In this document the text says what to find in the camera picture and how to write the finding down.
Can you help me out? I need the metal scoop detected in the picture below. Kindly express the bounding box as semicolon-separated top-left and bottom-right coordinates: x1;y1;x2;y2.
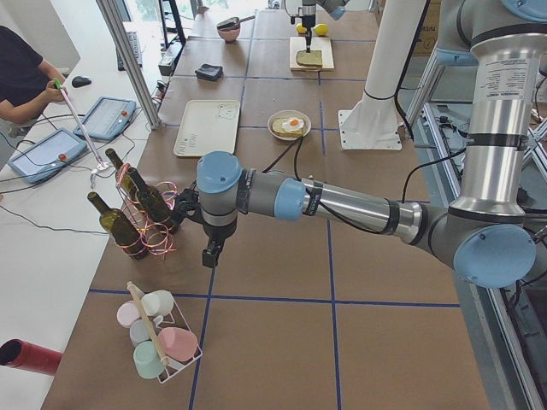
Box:
216;15;256;31

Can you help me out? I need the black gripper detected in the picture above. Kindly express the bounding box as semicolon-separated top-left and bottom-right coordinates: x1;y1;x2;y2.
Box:
300;3;316;38
202;220;236;267

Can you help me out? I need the white wire cup rack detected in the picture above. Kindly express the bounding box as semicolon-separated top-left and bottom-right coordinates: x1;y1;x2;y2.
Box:
126;280;203;384

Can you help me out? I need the white round plate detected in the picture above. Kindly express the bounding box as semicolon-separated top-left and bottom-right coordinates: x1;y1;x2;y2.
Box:
268;109;311;141

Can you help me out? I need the cream bear tray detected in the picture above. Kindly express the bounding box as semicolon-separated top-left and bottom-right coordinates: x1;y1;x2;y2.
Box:
174;100;240;157

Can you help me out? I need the pale pink cup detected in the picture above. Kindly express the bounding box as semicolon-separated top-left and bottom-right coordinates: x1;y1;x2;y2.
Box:
116;301;141;329

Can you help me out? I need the wooden rack handle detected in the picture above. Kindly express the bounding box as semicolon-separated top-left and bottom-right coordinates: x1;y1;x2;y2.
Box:
126;281;168;366

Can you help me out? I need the grey folded cloth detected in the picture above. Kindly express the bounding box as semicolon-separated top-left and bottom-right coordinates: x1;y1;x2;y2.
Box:
195;63;223;81

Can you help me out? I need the white cup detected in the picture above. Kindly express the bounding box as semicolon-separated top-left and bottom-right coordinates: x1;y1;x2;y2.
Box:
141;290;174;317

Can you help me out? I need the pink bowl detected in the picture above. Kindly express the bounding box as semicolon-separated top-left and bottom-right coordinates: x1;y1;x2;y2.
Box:
217;27;240;43

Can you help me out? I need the black computer mouse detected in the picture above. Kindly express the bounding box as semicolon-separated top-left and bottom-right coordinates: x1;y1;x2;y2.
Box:
71;75;92;88

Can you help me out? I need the seated person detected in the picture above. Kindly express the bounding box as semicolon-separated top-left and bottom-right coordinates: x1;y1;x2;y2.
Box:
1;26;65;125

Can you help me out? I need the grey green cup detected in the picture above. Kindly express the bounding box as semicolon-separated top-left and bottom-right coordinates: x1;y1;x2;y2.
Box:
129;319;151;347

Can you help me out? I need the black keyboard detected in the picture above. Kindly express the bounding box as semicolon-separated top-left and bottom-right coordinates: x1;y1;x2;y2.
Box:
116;30;143;72

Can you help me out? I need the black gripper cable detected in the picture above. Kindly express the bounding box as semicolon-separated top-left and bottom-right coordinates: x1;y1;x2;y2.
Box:
260;136;467;234

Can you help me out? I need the bread slice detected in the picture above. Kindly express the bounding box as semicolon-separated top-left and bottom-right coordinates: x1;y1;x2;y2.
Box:
272;117;305;138
296;50;323;67

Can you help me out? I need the dusty pink cup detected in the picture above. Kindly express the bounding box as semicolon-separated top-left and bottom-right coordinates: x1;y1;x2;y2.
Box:
158;327;198;362

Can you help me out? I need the dark wine bottle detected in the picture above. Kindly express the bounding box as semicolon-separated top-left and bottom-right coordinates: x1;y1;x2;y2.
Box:
127;167;179;233
87;191;149;260
105;148;137;203

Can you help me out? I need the teach pendant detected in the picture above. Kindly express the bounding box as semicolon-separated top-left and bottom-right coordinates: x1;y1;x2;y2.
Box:
8;128;87;185
81;97;137;141

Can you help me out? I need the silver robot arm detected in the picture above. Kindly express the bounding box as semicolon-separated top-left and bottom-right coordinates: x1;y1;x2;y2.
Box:
197;1;546;288
289;0;349;43

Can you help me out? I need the aluminium frame post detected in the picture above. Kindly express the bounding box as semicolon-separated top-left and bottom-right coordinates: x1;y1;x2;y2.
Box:
96;0;161;130

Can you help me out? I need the red cylinder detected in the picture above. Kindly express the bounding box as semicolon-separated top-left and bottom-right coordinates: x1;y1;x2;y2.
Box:
1;339;62;376

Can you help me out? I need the white camera pole base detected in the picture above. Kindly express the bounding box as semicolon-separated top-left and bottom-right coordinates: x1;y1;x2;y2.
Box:
338;0;429;150

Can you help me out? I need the teach pendant near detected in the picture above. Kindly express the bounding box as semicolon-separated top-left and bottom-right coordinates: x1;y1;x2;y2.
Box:
8;128;87;185

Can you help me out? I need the copper wire bottle rack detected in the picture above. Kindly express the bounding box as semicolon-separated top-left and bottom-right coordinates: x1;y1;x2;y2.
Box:
116;164;179;258

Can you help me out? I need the teach pendant far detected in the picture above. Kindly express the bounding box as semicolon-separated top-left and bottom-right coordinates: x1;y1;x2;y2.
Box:
81;97;137;141

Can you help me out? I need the fried egg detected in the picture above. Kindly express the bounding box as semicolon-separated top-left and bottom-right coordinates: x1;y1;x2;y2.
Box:
281;117;305;132

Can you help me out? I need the mint green cup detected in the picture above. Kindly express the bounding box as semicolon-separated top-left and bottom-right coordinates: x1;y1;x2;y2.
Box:
132;341;165;379

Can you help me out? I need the left yellow lemon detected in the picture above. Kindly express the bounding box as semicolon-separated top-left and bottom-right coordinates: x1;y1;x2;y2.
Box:
313;23;329;37

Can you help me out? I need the pink stick tool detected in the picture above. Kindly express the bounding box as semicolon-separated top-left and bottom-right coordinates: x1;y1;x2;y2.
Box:
53;78;109;173

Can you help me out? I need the wooden cutting board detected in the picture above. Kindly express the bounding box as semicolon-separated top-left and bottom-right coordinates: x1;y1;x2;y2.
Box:
289;36;334;71

